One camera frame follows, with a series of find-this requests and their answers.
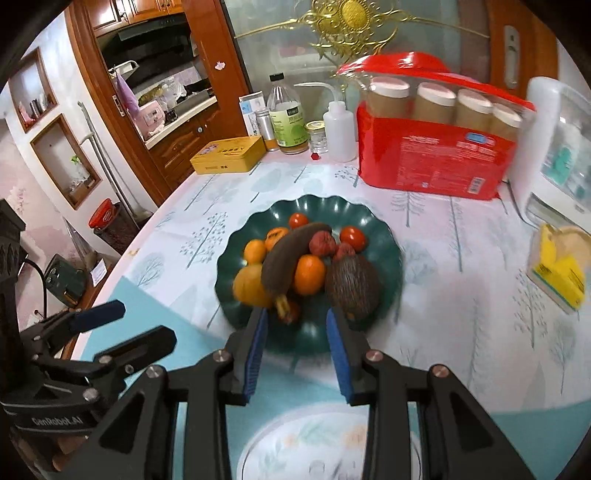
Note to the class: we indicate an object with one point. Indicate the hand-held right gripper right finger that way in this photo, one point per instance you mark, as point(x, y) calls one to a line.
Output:
point(339, 355)

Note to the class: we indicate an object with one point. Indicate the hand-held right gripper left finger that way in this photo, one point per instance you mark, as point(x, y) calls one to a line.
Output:
point(256, 350)

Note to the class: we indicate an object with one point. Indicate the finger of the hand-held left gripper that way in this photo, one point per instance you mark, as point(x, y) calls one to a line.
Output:
point(147, 341)
point(99, 314)

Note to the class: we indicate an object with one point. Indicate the medium orange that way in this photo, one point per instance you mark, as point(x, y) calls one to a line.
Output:
point(309, 274)

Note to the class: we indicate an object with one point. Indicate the overripe dark banana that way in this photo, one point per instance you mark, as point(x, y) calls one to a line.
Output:
point(286, 263)

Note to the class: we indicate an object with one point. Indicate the red lychee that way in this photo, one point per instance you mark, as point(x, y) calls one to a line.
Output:
point(344, 251)
point(322, 243)

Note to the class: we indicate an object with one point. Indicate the small orange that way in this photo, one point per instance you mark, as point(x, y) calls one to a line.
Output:
point(255, 251)
point(275, 236)

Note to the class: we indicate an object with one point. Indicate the large red tomato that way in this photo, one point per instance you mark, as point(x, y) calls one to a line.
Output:
point(353, 237)

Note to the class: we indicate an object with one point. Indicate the small red tomato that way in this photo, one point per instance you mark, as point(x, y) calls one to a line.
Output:
point(298, 220)
point(292, 312)

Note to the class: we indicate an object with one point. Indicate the dark green scalloped plate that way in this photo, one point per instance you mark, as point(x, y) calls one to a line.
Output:
point(277, 207)

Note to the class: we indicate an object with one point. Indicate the dark green device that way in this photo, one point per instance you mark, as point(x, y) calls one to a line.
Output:
point(64, 281)

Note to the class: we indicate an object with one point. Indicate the large yellow-orange fruit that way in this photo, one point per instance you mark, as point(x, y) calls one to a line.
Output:
point(247, 288)

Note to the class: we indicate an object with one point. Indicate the dark brown avocado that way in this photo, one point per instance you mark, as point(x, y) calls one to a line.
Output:
point(353, 286)

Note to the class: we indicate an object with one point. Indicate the wicker basket red lid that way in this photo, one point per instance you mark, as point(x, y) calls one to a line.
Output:
point(113, 224)

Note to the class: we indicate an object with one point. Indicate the tree print tablecloth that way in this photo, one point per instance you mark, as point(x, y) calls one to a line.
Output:
point(461, 277)

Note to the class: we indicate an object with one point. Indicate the mop pole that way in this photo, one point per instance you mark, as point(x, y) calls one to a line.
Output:
point(104, 161)

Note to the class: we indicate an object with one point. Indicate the wooden kitchen counter cabinet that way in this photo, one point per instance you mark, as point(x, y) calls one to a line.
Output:
point(184, 138)

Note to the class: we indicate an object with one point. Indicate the yellow tin box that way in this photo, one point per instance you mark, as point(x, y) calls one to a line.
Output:
point(226, 154)

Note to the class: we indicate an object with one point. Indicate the pink rice cooker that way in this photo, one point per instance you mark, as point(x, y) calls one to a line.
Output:
point(152, 117)

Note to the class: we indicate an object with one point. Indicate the red gift package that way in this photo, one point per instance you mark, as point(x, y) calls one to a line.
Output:
point(429, 159)

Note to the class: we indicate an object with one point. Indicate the small jar yellow lid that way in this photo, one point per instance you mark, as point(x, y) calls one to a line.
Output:
point(316, 136)

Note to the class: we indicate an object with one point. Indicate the purple cloth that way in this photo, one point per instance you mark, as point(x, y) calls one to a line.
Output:
point(124, 94)

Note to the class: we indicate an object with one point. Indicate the white squeeze bottle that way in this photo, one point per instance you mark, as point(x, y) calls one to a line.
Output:
point(339, 134)

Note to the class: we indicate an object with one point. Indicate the silver metal can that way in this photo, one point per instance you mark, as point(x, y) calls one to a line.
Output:
point(264, 129)

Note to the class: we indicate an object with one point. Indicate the glass bottle green label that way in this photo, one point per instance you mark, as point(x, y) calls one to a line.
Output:
point(286, 120)

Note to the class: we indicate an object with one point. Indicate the yellow tissue pack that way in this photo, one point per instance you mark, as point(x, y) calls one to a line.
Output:
point(561, 270)

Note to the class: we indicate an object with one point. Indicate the white and blue carton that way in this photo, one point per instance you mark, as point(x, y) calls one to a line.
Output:
point(251, 110)

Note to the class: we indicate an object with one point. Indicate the brown jar white lid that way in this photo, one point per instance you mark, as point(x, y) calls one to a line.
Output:
point(434, 104)
point(390, 99)
point(473, 110)
point(505, 122)

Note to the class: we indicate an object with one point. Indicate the black range hood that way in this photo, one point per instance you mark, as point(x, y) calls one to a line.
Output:
point(147, 37)

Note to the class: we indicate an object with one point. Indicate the white storage cabinet box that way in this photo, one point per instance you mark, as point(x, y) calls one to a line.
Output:
point(526, 138)

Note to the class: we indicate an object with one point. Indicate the frosted glass door gold ornament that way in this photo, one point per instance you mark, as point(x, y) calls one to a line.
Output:
point(277, 37)

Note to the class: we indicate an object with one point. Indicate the wooden wall niche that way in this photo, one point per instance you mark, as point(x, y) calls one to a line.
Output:
point(64, 161)
point(32, 92)

